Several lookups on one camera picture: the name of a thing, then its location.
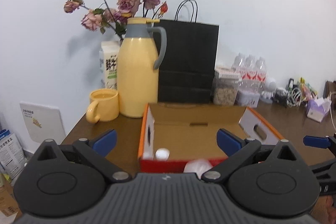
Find white jar lid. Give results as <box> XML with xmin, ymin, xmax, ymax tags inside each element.
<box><xmin>155</xmin><ymin>148</ymin><xmax>170</xmax><ymax>161</ymax></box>

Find clear plastic container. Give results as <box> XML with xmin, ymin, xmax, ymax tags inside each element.
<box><xmin>183</xmin><ymin>159</ymin><xmax>213</xmax><ymax>179</ymax></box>

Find purple tissue pack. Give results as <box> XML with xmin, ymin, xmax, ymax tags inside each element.
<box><xmin>306</xmin><ymin>98</ymin><xmax>331</xmax><ymax>123</ymax></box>

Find yellow ceramic mug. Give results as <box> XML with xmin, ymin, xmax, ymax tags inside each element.
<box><xmin>85</xmin><ymin>89</ymin><xmax>120</xmax><ymax>124</ymax></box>

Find red orange cardboard box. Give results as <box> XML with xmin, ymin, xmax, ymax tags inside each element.
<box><xmin>138</xmin><ymin>103</ymin><xmax>283</xmax><ymax>173</ymax></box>

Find clear jar of nuts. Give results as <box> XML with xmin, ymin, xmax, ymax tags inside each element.
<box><xmin>213</xmin><ymin>66</ymin><xmax>241</xmax><ymax>106</ymax></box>

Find white astronaut figurine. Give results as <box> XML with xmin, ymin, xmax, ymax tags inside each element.
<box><xmin>260</xmin><ymin>77</ymin><xmax>277</xmax><ymax>103</ymax></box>

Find white board with logo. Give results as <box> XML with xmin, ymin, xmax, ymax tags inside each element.
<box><xmin>19</xmin><ymin>102</ymin><xmax>66</xmax><ymax>144</ymax></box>

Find water bottle middle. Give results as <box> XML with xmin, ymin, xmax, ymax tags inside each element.
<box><xmin>243</xmin><ymin>55</ymin><xmax>257</xmax><ymax>92</ymax></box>

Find water bottle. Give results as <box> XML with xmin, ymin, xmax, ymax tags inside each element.
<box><xmin>243</xmin><ymin>55</ymin><xmax>257</xmax><ymax>92</ymax></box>
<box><xmin>255</xmin><ymin>57</ymin><xmax>267</xmax><ymax>93</ymax></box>
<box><xmin>231</xmin><ymin>53</ymin><xmax>245</xmax><ymax>77</ymax></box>

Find water bottle left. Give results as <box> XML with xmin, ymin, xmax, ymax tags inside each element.
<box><xmin>231</xmin><ymin>53</ymin><xmax>245</xmax><ymax>77</ymax></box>

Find black paper bag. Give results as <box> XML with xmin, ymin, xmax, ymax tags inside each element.
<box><xmin>154</xmin><ymin>0</ymin><xmax>219</xmax><ymax>103</ymax></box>

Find water bottle right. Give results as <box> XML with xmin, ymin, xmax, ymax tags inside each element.
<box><xmin>255</xmin><ymin>57</ymin><xmax>267</xmax><ymax>93</ymax></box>

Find white milk carton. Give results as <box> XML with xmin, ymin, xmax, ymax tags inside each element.
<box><xmin>99</xmin><ymin>41</ymin><xmax>120</xmax><ymax>89</ymax></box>

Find blue white leaflet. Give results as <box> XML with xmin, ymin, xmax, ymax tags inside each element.
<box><xmin>0</xmin><ymin>129</ymin><xmax>27</xmax><ymax>180</ymax></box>

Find yellow thermos jug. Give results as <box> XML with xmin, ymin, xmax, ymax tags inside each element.
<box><xmin>117</xmin><ymin>17</ymin><xmax>167</xmax><ymax>118</ymax></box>

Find dried pink rose bouquet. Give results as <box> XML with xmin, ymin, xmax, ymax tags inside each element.
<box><xmin>63</xmin><ymin>0</ymin><xmax>168</xmax><ymax>39</ymax></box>

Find tangled white cables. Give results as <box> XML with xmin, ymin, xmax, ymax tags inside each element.
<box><xmin>286</xmin><ymin>78</ymin><xmax>317</xmax><ymax>109</ymax></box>

